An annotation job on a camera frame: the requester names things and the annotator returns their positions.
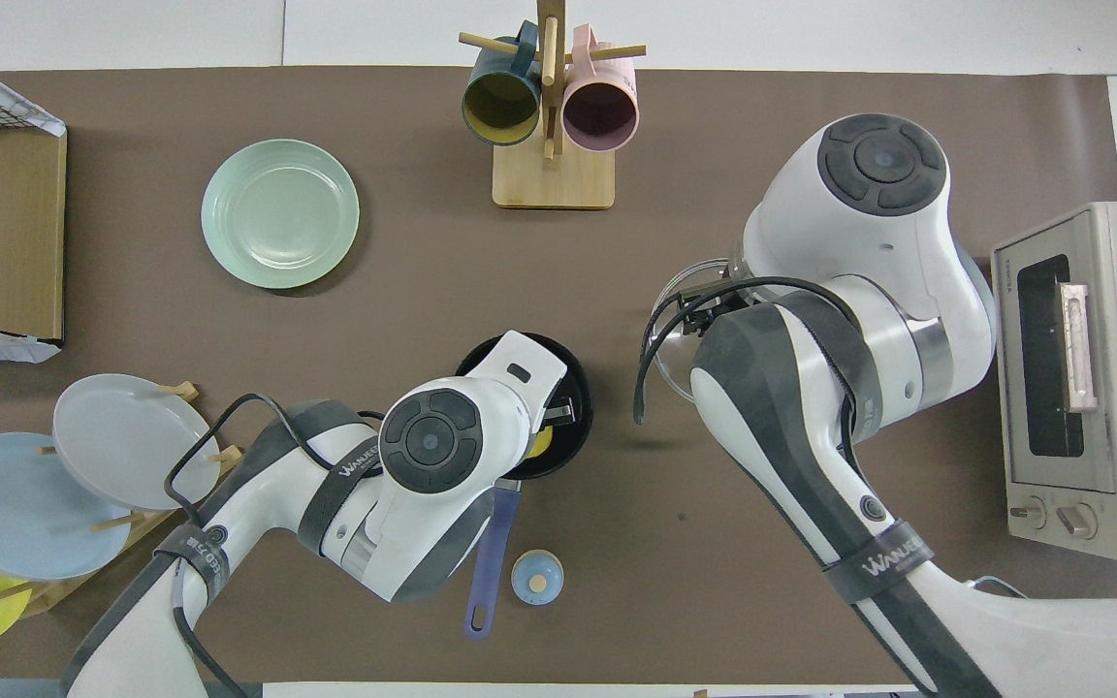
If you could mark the mint green plate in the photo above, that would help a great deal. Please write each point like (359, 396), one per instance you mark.
(279, 213)

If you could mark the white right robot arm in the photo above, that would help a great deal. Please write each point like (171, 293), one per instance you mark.
(859, 223)

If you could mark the wooden mug tree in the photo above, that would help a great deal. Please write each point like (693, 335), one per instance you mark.
(554, 179)

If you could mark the wooden shelf unit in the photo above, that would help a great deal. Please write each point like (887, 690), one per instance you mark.
(15, 233)

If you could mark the yellow potato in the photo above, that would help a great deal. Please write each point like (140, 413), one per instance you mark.
(539, 446)

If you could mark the grey plate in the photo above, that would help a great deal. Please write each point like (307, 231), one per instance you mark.
(122, 436)

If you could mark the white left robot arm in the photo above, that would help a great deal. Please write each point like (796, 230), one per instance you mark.
(432, 441)

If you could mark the dark teal mug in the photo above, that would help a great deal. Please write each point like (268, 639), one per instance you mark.
(500, 107)

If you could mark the wooden plate rack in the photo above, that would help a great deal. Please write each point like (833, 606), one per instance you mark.
(64, 586)

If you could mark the brown table mat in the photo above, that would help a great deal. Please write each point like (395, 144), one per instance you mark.
(374, 252)

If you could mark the light blue plate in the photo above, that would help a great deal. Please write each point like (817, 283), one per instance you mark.
(15, 514)

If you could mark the pink ribbed mug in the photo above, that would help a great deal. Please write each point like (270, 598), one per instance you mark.
(600, 116)

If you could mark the dark blue saucepan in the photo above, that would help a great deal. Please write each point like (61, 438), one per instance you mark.
(493, 572)

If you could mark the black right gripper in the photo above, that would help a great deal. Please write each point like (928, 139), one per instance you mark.
(714, 305)

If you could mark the glass lid with blue knob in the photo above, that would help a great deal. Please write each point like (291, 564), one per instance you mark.
(673, 361)

